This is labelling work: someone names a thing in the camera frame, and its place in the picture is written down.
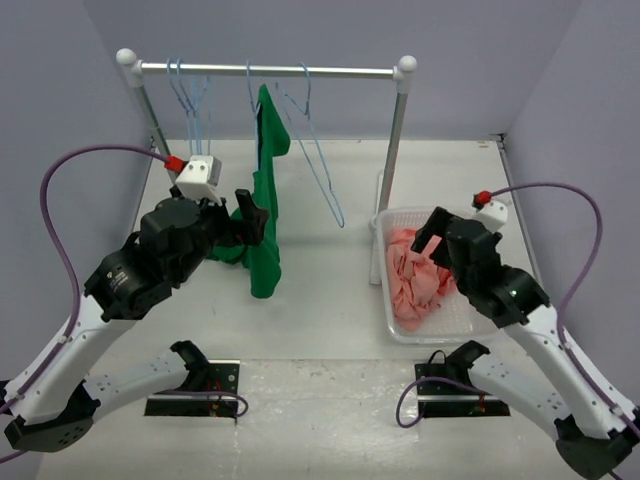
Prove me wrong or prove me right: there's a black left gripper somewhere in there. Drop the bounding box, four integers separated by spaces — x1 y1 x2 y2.
173 187 269 283

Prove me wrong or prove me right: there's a pink t shirt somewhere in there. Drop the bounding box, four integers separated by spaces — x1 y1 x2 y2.
385 228 457 332

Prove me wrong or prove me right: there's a blue hanger of pink shirt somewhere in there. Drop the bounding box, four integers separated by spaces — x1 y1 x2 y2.
274 60 347 230

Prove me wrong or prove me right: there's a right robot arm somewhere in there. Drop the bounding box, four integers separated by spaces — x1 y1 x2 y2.
411 207 639 479

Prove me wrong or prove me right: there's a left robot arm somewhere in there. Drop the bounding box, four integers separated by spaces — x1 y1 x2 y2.
1 189 269 453

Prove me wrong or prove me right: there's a green t shirt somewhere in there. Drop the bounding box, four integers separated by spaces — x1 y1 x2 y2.
208 84 291 299

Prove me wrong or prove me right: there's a blue hanger of green shirt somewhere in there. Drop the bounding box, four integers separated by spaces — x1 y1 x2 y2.
245 60 259 159

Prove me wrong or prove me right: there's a clear plastic tray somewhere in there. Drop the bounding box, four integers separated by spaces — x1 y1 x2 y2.
370 207 495 345

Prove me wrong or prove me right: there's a white metal clothes rack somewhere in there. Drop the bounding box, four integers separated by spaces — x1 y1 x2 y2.
117 46 419 286

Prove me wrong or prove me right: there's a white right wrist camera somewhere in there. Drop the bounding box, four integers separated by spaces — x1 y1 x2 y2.
472 191 508 233

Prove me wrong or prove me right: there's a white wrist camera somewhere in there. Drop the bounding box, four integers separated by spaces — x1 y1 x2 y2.
175 155 222 205
472 191 508 233

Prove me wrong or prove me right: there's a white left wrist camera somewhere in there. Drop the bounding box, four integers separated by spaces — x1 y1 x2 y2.
175 155 222 205

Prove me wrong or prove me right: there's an empty blue wire hanger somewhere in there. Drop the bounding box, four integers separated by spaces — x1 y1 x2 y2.
166 58 209 155

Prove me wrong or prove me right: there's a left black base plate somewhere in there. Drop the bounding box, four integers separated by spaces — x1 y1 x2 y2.
144 360 245 420

